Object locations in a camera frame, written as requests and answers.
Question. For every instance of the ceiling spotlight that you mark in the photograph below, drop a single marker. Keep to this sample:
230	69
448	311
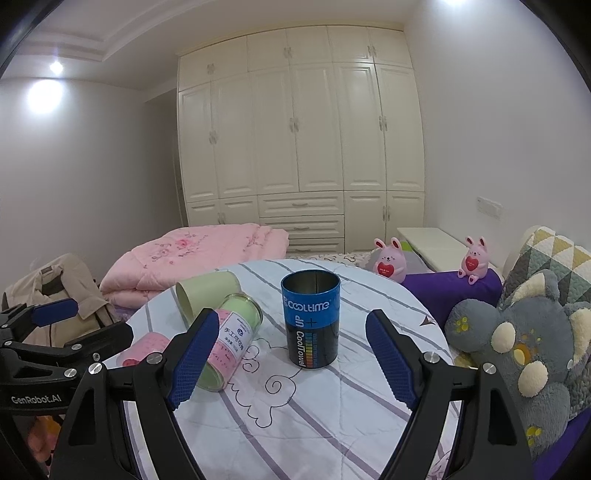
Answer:
56	67

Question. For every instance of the purple sofa cover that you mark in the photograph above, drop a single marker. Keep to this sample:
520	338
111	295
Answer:
452	290

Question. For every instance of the triangle patterned pillow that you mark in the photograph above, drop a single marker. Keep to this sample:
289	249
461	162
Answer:
554	258

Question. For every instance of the cream wardrobe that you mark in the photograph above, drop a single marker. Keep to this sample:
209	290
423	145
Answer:
300	138

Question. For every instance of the clear jar with pink label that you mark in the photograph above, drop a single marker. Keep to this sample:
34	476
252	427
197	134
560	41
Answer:
238	330

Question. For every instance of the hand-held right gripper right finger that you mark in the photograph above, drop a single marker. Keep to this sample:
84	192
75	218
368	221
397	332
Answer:
392	362

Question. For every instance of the pink bunny toy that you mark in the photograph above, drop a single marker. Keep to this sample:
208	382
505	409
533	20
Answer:
473	261
388	263

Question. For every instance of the pale green cup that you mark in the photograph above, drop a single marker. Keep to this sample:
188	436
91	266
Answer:
203	295

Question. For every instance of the pink cup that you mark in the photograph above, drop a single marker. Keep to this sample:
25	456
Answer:
145	348

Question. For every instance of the pink quilt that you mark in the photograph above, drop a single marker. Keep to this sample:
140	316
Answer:
194	258

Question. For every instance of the white wall socket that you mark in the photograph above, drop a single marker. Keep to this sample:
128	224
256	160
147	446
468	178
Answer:
489	206

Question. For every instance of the pink orange cloth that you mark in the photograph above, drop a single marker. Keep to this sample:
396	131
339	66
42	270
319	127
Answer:
44	434

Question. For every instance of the beige jacket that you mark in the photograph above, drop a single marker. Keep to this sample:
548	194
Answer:
55	281

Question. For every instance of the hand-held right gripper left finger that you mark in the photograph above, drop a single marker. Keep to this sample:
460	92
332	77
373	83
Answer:
194	357

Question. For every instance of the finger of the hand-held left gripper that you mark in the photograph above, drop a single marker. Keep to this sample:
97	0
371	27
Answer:
99	339
53	311

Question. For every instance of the blue and black tin cup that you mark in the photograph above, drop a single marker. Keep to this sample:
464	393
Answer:
311	323

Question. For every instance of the white bench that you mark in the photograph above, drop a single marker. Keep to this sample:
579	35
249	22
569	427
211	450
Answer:
434	244

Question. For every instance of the grey plush toy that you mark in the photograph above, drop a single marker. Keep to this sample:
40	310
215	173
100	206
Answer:
531	355

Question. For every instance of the white floral bedsheet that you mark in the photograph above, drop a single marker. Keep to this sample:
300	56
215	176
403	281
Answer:
341	259

